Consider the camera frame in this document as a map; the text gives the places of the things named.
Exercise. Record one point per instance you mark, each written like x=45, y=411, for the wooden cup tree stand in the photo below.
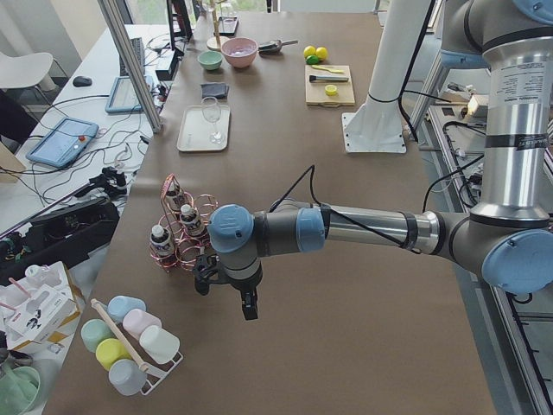
x=216, y=41

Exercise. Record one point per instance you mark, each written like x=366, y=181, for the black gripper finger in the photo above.
x=202, y=282
x=249, y=304

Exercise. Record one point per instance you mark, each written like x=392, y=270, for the yellow plastic cup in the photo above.
x=109, y=351

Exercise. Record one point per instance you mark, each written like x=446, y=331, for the tea bottle front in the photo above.
x=161, y=241

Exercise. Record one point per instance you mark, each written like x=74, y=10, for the black glass tray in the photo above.
x=228, y=25

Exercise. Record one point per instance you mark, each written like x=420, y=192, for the white plastic cup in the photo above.
x=160, y=344

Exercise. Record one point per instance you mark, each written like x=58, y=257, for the green bowl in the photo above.
x=210, y=60

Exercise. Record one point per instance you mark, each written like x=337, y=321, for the grey folded cloth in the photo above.
x=218, y=90

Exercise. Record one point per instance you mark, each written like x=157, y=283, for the yellow lemon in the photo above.
x=309, y=51

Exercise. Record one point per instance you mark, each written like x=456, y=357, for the pink plastic cup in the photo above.
x=137, y=320

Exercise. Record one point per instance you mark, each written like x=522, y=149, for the black camera clamp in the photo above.
x=111, y=181

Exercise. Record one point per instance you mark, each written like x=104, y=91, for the tea bottle middle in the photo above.
x=191, y=220

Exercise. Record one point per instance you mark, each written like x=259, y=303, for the metal ice scoop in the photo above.
x=274, y=46

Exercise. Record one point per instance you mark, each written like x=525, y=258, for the green bucket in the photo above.
x=20, y=387

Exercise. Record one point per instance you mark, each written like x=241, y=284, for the black equipment case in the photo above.
x=68, y=235

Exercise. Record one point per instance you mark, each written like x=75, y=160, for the wooden cutting board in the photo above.
x=315, y=92

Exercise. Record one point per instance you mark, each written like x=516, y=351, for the yellow plastic knife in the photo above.
x=327, y=69

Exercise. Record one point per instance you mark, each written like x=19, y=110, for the blue teach pendant near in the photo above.
x=63, y=143

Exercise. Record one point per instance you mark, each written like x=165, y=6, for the blue teach pendant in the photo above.
x=63, y=143
x=122, y=98

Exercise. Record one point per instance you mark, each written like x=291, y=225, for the cream rabbit tray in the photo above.
x=195, y=131

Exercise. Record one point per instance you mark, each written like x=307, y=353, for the pink bowl with ice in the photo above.
x=240, y=52

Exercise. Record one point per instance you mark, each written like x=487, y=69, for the aluminium frame post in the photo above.
x=115, y=24

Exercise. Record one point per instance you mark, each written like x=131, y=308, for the clear wine glass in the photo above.
x=211, y=112

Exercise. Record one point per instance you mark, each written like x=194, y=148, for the white wire cup rack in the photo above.
x=156, y=373

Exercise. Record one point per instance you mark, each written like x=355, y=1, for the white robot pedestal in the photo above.
x=377, y=126

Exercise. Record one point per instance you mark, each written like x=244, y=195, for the grey plastic cup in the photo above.
x=126, y=377

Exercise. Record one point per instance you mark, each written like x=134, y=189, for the blue plastic cup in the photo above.
x=119, y=306

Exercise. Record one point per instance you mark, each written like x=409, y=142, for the tea bottle white cap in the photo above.
x=176, y=197

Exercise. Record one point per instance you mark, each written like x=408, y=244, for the black computer mouse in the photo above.
x=82, y=81

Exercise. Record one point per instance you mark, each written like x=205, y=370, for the halved lemon piece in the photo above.
x=331, y=90

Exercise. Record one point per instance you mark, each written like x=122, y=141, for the black monitor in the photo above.
x=180, y=29

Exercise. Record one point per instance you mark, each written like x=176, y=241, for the white chair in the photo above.
x=26, y=71

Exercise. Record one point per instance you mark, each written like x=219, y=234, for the blue teach pendant far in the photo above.
x=122, y=98

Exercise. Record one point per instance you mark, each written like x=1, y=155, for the white cardboard box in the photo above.
x=40, y=309

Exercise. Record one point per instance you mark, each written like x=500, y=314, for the copper wire bottle basket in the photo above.
x=186, y=247

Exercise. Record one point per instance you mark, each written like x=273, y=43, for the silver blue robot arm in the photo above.
x=505, y=238

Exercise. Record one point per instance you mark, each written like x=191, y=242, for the green plastic cup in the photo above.
x=93, y=332

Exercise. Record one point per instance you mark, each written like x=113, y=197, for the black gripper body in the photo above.
x=244, y=288

